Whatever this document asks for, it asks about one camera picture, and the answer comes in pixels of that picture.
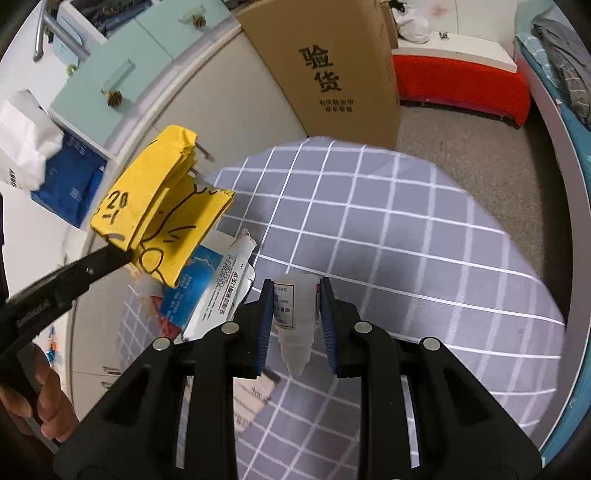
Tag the pink flower sticker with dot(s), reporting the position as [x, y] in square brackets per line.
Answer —
[436, 9]

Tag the white printed leaflet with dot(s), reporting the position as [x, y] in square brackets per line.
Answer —
[251, 401]

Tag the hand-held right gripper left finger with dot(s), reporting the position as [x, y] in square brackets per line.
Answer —
[265, 323]

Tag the teal bunk bed frame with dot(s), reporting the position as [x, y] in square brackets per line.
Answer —
[549, 138]

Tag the small cardboard box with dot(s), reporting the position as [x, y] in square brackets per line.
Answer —
[388, 23]

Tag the grey metal handrail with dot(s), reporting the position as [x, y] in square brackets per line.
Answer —
[51, 27]

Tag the small white plastic bottle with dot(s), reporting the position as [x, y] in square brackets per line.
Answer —
[295, 314]

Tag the dark folded clothes pile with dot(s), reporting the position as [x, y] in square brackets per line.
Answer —
[106, 9]

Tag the green plastic plant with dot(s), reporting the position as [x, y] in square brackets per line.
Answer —
[71, 69]

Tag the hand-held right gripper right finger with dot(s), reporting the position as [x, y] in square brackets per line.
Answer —
[328, 323]

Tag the white plastic bag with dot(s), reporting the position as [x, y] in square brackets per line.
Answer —
[413, 23]

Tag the white printed packet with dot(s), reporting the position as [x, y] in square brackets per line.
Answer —
[235, 272]

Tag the blue white packet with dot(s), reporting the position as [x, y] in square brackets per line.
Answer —
[198, 281]

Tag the grey checked tablecloth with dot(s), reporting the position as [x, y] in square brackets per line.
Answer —
[369, 230]

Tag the pine cone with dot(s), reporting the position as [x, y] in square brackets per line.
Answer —
[113, 98]
[199, 21]

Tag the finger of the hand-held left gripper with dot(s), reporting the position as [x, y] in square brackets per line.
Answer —
[101, 261]

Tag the lavender teal stair cabinet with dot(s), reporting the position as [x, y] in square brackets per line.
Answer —
[115, 78]

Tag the small black clip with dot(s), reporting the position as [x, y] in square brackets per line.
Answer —
[443, 34]

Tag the white board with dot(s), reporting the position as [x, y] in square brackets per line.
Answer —
[455, 48]

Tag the large cardboard box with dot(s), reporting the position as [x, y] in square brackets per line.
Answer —
[323, 69]

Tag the yellow cloth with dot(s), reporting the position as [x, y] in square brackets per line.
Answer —
[152, 184]

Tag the small orange blue sticker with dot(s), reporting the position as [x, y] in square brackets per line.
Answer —
[51, 350]

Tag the blue bag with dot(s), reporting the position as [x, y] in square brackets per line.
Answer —
[69, 180]

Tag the white low cabinet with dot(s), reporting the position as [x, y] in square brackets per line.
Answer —
[231, 101]

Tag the blue checked pillow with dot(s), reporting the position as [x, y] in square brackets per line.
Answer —
[524, 46]

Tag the person's left hand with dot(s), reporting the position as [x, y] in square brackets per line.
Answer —
[51, 406]

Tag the red covered low bench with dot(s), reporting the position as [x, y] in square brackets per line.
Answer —
[461, 87]

